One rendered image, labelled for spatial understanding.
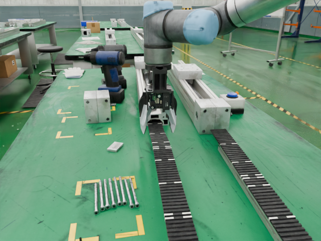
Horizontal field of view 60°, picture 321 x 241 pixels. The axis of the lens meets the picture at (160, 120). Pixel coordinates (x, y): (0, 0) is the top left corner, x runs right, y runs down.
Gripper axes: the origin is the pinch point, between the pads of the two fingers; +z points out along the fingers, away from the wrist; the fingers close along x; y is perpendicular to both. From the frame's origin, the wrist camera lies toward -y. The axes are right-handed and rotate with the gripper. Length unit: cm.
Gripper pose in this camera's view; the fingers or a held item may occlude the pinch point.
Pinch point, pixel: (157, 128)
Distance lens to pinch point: 84.5
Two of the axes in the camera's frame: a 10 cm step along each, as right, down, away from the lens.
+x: 9.9, -0.4, 0.9
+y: 1.0, 3.7, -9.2
